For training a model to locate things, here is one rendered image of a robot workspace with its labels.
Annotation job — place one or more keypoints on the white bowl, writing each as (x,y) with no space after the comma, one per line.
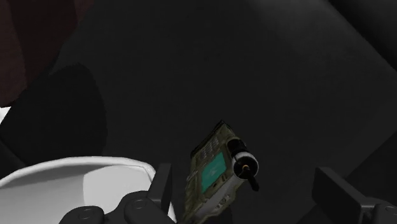
(77,186)

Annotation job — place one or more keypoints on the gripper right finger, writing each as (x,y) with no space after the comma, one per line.
(338,195)

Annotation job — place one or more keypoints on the olive green handheld radio phone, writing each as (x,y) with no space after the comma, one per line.
(217,172)

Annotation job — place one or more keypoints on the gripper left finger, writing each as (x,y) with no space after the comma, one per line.
(145,204)

